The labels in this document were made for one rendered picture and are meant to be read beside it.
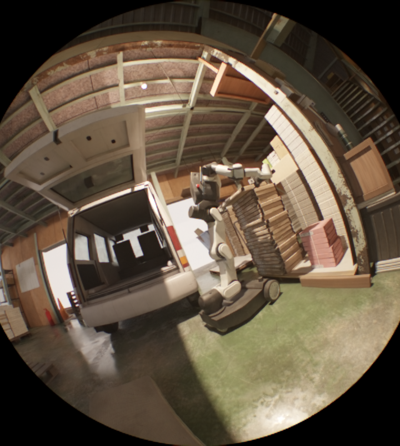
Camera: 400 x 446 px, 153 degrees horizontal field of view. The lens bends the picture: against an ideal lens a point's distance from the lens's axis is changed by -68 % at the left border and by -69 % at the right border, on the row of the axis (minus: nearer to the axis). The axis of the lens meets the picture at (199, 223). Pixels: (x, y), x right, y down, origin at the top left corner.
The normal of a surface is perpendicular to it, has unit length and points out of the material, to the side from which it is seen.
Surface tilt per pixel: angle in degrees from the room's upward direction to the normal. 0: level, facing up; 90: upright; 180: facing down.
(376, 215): 90
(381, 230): 90
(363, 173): 90
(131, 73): 180
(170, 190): 90
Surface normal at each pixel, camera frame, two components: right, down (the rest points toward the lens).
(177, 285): 0.29, -0.32
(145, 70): 0.39, 0.91
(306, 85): -0.89, 0.33
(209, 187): 0.11, -0.15
